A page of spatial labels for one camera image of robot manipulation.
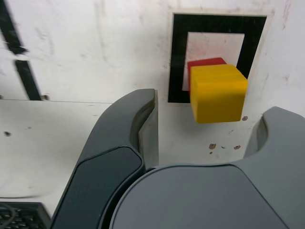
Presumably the red cube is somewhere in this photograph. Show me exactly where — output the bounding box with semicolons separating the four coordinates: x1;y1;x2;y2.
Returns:
187;57;227;93

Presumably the black keyboard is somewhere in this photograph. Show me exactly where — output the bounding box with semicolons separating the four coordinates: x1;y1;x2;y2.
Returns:
0;202;52;229

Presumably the black tape square outline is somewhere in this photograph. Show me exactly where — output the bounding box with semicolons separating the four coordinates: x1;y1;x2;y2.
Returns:
167;13;267;104

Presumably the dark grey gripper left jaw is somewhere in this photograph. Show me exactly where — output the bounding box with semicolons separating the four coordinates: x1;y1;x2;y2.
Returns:
49;88;159;229

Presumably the yellow cube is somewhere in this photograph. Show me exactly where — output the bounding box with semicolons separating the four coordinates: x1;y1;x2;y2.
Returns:
190;63;248;124

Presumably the black tape strip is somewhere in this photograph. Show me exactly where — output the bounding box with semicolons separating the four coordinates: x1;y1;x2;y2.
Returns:
0;0;42;101

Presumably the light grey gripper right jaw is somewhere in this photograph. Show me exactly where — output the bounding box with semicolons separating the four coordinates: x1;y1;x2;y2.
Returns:
108;106;305;229

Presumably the thin grey cable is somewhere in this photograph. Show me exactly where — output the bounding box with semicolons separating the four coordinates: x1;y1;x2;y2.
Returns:
0;207;18;227

